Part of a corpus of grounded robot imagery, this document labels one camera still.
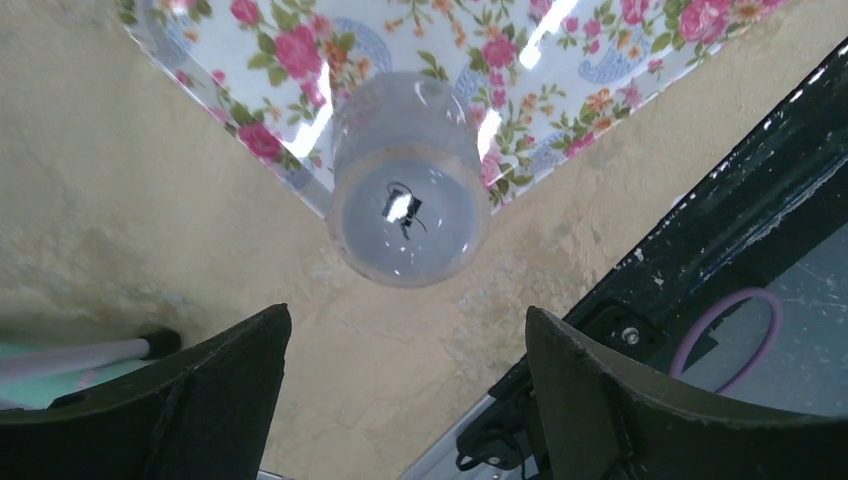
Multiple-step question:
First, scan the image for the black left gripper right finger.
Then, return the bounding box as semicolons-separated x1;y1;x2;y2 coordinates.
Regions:
525;307;847;479

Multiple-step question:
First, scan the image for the floral serving tray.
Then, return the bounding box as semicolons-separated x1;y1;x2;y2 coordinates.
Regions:
117;0;778;215

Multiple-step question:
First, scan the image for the white music stand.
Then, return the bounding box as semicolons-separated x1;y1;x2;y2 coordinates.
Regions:
1;328;183;384

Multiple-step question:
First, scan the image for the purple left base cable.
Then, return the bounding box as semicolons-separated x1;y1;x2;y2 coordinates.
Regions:
669;286;785;397

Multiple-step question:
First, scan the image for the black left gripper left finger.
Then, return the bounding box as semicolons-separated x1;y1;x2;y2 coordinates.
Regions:
1;304;292;479

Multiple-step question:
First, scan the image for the light grey mug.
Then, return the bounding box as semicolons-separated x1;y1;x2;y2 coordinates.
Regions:
326;72;491;288

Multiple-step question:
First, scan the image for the teal handle tool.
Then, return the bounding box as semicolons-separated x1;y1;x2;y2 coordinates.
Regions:
1;343;147;410

